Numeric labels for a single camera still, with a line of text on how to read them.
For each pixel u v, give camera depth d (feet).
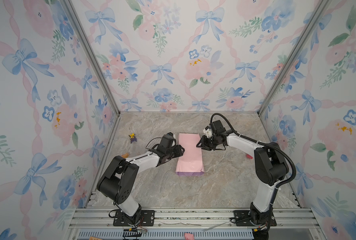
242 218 2.40
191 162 2.81
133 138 3.36
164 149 2.36
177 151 2.68
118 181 1.48
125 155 3.06
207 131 2.96
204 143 2.74
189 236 2.22
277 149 1.72
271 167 1.65
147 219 2.41
